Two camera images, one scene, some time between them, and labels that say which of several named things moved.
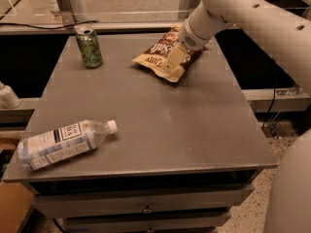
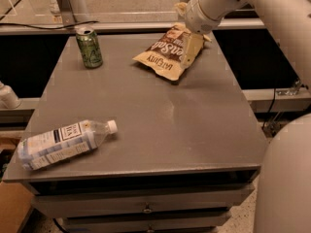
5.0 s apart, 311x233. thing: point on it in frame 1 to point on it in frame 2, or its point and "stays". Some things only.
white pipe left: (8, 97) stays
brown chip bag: (154, 57) stays
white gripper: (189, 40) to (200, 20)
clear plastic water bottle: (63, 142) stays
